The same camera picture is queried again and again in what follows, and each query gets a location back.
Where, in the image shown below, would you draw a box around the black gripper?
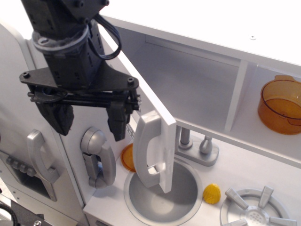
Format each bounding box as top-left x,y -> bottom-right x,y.
19,51 -> 140,141

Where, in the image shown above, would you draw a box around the white microwave door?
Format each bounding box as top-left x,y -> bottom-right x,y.
100,17 -> 177,194

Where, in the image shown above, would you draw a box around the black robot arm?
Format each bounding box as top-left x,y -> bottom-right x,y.
20,0 -> 140,141

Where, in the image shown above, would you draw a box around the grey toy telephone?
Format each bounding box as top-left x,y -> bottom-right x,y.
80,127 -> 116,189

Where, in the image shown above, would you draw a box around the orange transparent pot lid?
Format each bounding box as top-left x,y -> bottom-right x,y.
120,143 -> 136,172

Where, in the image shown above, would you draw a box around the grey ice dispenser panel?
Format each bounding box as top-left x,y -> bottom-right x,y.
0,151 -> 57,202

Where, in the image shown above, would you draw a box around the grey round sink basin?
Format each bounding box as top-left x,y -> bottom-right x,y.
124,158 -> 203,226

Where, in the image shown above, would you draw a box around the grey toy faucet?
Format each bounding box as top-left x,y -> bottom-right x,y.
175,126 -> 219,167

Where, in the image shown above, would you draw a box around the white toy kitchen cabinet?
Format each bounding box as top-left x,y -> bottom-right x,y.
0,12 -> 301,226

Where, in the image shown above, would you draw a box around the yellow toy corn piece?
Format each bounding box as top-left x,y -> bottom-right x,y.
203,183 -> 221,204

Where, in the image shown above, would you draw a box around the grey stove burner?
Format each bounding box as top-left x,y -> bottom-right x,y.
220,186 -> 298,226

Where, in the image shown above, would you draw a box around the orange transparent pot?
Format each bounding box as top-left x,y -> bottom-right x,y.
258,75 -> 301,135

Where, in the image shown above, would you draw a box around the grey fridge door handle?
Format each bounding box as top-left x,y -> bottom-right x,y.
26,129 -> 59,184

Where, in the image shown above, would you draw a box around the black braided cable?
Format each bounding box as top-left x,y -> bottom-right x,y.
0,202 -> 18,226

